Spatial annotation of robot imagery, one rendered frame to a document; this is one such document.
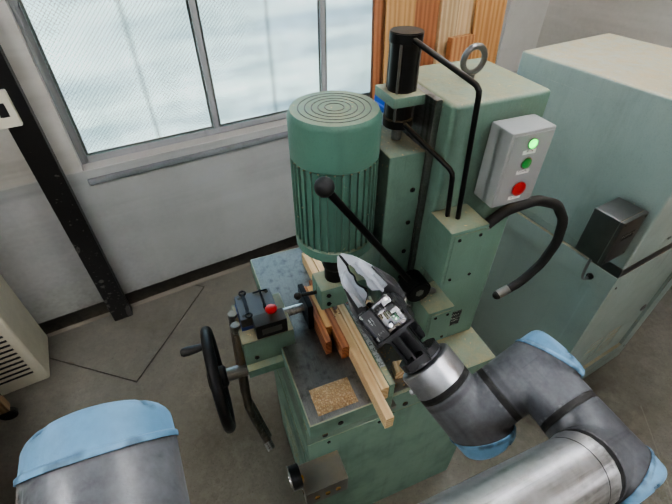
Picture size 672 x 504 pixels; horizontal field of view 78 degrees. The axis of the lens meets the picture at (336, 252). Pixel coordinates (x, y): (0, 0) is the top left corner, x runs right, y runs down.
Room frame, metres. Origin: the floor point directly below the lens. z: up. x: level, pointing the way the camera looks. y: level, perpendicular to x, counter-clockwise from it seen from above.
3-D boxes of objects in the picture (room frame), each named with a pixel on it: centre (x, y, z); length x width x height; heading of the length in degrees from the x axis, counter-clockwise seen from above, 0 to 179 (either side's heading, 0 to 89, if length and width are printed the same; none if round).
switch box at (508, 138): (0.72, -0.35, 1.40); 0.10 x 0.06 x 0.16; 112
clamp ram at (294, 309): (0.73, 0.11, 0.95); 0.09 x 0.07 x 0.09; 22
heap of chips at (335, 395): (0.51, 0.01, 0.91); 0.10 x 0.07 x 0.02; 112
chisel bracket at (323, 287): (0.74, -0.02, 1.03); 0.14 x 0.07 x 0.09; 112
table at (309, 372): (0.73, 0.12, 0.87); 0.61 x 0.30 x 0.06; 22
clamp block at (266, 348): (0.70, 0.20, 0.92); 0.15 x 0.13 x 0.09; 22
